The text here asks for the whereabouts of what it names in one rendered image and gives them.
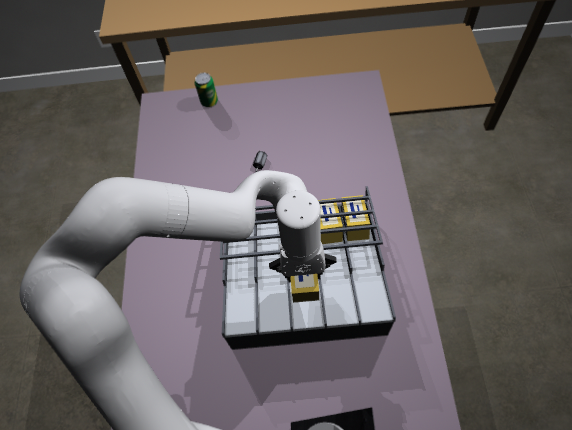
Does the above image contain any green drink can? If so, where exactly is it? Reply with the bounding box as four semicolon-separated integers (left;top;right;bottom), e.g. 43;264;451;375
195;73;218;107

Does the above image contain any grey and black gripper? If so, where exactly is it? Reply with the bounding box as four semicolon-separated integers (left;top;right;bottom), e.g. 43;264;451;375
269;242;337;282

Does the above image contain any yellow butter carton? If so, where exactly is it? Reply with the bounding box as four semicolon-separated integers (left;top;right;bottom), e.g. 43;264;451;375
342;196;370;241
290;274;319;303
320;203;343;244

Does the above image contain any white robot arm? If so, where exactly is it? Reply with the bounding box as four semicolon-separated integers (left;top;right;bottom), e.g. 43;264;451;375
20;170;321;430

